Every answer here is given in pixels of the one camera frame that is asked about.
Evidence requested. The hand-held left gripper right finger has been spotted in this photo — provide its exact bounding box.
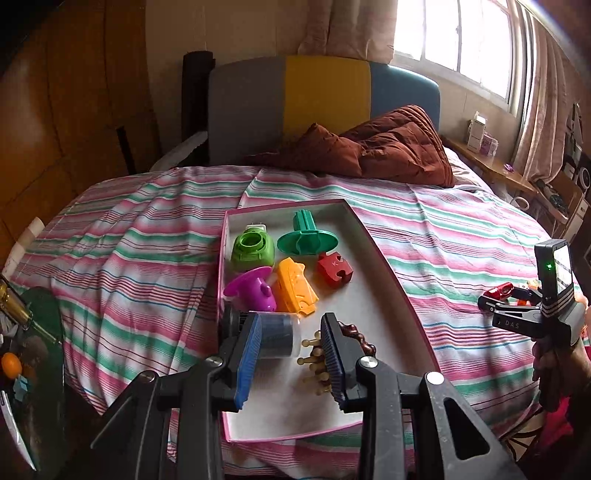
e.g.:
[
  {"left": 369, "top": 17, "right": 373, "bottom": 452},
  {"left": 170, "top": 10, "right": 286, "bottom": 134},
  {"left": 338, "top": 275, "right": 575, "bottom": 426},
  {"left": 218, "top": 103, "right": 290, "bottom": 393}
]
[{"left": 321, "top": 313, "right": 527, "bottom": 480}]

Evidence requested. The white paper leaflet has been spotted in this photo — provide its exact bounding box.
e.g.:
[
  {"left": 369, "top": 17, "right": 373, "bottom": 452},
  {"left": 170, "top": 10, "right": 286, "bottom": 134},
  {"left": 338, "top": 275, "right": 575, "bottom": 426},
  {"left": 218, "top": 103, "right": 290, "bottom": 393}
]
[{"left": 0, "top": 390, "right": 38, "bottom": 472}]

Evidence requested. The beige patterned curtain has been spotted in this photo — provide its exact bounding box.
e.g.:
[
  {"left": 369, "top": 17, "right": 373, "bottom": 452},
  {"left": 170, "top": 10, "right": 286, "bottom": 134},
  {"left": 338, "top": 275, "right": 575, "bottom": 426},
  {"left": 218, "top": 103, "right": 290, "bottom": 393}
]
[
  {"left": 298, "top": 0, "right": 400, "bottom": 61},
  {"left": 510, "top": 14, "right": 578, "bottom": 185}
]

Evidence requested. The pale pink pillow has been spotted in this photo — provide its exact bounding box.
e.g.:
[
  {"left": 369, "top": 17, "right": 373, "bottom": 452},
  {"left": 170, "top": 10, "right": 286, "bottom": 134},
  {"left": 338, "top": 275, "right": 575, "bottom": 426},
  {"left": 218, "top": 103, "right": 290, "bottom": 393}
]
[{"left": 443, "top": 148, "right": 490, "bottom": 190}]

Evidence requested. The person's red clothing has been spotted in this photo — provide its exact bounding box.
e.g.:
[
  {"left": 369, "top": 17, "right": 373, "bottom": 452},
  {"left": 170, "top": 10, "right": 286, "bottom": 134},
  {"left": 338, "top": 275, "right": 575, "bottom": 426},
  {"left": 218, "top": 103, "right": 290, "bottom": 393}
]
[{"left": 499, "top": 397, "right": 591, "bottom": 480}]

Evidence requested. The person's right forearm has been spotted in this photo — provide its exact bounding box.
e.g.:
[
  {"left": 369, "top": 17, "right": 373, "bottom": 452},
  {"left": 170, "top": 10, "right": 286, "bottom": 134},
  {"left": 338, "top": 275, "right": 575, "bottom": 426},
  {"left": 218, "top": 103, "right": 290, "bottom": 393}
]
[{"left": 561, "top": 342, "right": 591, "bottom": 400}]

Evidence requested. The black wardrobe handle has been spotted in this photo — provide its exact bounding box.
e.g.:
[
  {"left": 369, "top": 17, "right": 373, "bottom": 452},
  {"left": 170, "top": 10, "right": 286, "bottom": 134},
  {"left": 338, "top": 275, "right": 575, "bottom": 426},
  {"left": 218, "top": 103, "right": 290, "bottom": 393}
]
[{"left": 115, "top": 126, "right": 137, "bottom": 176}]

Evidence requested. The striped bedsheet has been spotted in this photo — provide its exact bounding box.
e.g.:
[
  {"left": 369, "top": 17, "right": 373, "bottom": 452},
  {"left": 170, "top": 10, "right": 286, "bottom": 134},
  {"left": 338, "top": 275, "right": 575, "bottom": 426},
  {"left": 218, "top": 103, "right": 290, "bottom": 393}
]
[{"left": 9, "top": 164, "right": 583, "bottom": 476}]

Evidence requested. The glass jar with gold contents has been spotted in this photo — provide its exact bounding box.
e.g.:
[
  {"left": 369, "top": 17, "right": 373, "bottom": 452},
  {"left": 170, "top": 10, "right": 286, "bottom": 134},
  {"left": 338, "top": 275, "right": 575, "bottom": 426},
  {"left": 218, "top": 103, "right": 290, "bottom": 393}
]
[{"left": 0, "top": 276, "right": 35, "bottom": 330}]

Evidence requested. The shelf with speakers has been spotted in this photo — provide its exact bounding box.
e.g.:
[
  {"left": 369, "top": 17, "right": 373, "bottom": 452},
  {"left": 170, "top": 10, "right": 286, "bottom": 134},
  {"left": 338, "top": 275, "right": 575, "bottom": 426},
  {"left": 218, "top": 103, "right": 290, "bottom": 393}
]
[{"left": 561, "top": 104, "right": 591, "bottom": 190}]

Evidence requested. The wooden wardrobe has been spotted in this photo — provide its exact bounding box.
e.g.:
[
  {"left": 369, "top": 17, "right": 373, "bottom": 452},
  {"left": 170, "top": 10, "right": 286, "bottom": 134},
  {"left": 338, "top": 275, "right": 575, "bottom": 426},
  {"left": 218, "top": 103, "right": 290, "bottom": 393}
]
[{"left": 0, "top": 0, "right": 160, "bottom": 287}]

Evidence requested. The grey yellow blue headboard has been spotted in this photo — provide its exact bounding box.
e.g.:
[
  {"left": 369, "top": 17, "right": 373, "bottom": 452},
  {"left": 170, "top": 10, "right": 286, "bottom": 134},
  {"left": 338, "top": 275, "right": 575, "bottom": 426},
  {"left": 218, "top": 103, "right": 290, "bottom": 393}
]
[{"left": 207, "top": 55, "right": 441, "bottom": 167}]

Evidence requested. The window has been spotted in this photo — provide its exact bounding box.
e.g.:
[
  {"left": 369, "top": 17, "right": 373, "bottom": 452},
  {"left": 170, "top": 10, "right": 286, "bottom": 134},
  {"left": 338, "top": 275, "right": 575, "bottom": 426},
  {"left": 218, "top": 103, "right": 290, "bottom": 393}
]
[{"left": 392, "top": 0, "right": 532, "bottom": 112}]

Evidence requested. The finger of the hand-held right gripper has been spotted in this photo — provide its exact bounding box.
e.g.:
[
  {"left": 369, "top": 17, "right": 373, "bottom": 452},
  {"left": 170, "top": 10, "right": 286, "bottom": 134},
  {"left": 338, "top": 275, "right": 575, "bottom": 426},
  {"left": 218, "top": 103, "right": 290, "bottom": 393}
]
[
  {"left": 477, "top": 287, "right": 543, "bottom": 311},
  {"left": 492, "top": 307, "right": 548, "bottom": 343}
]

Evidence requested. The black rolled mat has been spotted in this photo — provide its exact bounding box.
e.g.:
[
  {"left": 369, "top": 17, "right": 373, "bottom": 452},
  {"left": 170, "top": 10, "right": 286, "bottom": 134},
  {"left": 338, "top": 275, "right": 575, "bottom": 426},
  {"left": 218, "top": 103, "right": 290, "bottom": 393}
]
[{"left": 181, "top": 50, "right": 215, "bottom": 144}]

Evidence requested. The red puzzle piece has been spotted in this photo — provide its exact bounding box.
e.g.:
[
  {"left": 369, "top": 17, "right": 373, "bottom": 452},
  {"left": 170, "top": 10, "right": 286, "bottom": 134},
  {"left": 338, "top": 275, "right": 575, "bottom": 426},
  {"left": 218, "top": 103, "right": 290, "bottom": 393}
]
[{"left": 316, "top": 250, "right": 354, "bottom": 291}]

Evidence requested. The wooden massage comb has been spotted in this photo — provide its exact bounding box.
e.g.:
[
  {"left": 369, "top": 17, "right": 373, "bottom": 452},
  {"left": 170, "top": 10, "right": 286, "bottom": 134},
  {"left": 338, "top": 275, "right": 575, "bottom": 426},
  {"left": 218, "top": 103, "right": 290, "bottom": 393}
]
[{"left": 295, "top": 323, "right": 377, "bottom": 398}]

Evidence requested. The round green glass table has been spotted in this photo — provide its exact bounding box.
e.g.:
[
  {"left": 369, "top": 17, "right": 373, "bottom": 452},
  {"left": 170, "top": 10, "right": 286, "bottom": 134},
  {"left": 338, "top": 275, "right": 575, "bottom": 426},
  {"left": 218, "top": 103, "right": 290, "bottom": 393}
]
[{"left": 0, "top": 286, "right": 65, "bottom": 480}]

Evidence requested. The white carton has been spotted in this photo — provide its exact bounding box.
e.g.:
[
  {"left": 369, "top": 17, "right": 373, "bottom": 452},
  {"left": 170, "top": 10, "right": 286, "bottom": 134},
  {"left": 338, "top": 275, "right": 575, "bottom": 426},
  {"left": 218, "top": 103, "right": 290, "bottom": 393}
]
[{"left": 466, "top": 111, "right": 489, "bottom": 153}]

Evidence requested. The pink-edged white box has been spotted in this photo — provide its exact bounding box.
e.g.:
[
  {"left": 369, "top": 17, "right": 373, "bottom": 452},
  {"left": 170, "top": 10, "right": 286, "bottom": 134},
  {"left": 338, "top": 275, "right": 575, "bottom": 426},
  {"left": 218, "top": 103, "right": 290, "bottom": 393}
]
[{"left": 217, "top": 198, "right": 441, "bottom": 444}]

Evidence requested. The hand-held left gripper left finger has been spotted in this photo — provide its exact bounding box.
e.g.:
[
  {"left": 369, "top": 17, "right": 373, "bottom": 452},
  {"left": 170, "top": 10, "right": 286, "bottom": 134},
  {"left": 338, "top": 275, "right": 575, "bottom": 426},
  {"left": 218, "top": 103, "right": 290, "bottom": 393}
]
[{"left": 65, "top": 311, "right": 264, "bottom": 480}]

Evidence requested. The purple plastic toy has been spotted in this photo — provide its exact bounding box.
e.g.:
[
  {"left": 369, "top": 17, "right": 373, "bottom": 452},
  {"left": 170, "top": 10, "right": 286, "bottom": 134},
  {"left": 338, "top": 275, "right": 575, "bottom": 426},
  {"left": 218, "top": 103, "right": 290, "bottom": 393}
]
[{"left": 223, "top": 265, "right": 278, "bottom": 315}]

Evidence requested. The green plastic spool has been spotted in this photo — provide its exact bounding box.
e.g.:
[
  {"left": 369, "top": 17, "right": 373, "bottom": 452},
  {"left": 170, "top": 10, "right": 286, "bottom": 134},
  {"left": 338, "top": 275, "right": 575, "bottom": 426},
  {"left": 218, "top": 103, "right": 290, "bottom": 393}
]
[{"left": 277, "top": 209, "right": 340, "bottom": 256}]

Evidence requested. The wooden desk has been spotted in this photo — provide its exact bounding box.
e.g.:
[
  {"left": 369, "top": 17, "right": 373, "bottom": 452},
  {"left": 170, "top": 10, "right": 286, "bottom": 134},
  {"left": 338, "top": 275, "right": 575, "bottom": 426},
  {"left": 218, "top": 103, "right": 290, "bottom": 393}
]
[{"left": 441, "top": 136, "right": 539, "bottom": 195}]

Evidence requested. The brown quilt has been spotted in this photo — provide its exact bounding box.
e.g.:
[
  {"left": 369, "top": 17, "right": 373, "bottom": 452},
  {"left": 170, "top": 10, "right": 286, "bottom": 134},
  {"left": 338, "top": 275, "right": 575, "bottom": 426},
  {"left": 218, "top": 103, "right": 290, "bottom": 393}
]
[{"left": 245, "top": 105, "right": 455, "bottom": 188}]

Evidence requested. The orange plastic piece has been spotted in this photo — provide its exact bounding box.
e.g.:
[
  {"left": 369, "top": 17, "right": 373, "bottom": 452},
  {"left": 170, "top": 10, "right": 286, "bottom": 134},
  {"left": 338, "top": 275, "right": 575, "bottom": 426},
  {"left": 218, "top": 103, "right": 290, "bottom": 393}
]
[{"left": 271, "top": 257, "right": 321, "bottom": 319}]

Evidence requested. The person's right hand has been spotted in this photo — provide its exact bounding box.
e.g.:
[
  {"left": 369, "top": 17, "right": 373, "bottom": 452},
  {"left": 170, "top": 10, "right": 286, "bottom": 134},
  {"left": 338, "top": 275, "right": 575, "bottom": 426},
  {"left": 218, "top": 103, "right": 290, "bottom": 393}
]
[{"left": 531, "top": 340, "right": 566, "bottom": 414}]

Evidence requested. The white bed side rail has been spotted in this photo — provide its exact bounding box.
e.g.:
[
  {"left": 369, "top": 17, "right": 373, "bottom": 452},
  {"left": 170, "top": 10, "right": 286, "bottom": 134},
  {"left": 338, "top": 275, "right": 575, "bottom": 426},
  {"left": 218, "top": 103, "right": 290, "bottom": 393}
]
[{"left": 150, "top": 130, "right": 209, "bottom": 172}]

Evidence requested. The red toy car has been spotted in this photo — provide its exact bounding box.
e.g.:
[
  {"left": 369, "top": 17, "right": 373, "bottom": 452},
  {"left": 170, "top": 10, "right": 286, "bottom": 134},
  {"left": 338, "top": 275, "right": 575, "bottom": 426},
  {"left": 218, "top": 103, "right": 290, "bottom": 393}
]
[{"left": 482, "top": 282, "right": 515, "bottom": 303}]

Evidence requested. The light green plastic toy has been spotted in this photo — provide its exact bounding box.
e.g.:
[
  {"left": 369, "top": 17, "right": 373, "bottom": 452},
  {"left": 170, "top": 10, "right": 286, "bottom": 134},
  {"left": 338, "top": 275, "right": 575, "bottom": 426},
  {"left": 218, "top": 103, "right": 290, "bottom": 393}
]
[{"left": 229, "top": 224, "right": 276, "bottom": 273}]

